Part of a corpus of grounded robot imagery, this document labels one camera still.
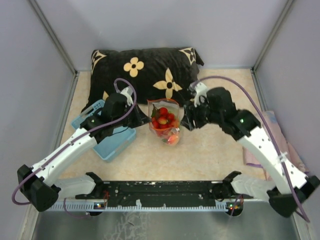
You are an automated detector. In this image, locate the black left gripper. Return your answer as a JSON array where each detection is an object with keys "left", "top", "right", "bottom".
[{"left": 113, "top": 100, "right": 152, "bottom": 129}]

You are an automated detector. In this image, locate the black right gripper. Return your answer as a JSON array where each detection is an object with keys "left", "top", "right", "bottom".
[{"left": 179, "top": 95, "right": 222, "bottom": 131}]

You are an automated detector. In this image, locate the red strawberry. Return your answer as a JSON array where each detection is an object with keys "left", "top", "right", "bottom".
[
  {"left": 166, "top": 113, "right": 175, "bottom": 123},
  {"left": 157, "top": 116, "right": 168, "bottom": 125},
  {"left": 158, "top": 107, "right": 168, "bottom": 116}
]

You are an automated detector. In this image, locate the orange peach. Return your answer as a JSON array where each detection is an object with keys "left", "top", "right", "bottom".
[{"left": 166, "top": 134, "right": 180, "bottom": 146}]

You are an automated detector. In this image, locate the clear zip top bag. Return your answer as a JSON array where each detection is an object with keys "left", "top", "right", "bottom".
[{"left": 147, "top": 98, "right": 182, "bottom": 146}]

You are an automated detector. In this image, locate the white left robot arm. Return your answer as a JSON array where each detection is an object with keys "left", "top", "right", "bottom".
[{"left": 17, "top": 91, "right": 150, "bottom": 212}]

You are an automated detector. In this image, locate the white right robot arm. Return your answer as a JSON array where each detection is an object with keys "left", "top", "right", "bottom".
[{"left": 180, "top": 83, "right": 320, "bottom": 218}]

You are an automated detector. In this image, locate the light blue plastic basket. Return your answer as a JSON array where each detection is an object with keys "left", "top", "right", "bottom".
[{"left": 71, "top": 99, "right": 137, "bottom": 163}]

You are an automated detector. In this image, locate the black floral pillow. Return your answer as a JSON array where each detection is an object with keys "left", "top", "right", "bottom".
[{"left": 85, "top": 47, "right": 205, "bottom": 108}]

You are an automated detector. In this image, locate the pink cloth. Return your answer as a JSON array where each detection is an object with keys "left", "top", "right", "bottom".
[{"left": 242, "top": 110, "right": 310, "bottom": 175}]

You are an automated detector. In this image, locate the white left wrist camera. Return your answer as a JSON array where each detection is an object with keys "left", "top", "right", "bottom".
[{"left": 120, "top": 86, "right": 133, "bottom": 106}]

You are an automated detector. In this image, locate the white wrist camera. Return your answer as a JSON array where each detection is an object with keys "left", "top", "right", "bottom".
[
  {"left": 189, "top": 81, "right": 209, "bottom": 107},
  {"left": 120, "top": 86, "right": 133, "bottom": 106}
]

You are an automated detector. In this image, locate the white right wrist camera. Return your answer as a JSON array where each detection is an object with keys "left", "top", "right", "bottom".
[{"left": 189, "top": 81, "right": 209, "bottom": 107}]

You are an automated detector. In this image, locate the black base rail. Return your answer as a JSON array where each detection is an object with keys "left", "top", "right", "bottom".
[{"left": 75, "top": 181, "right": 237, "bottom": 208}]

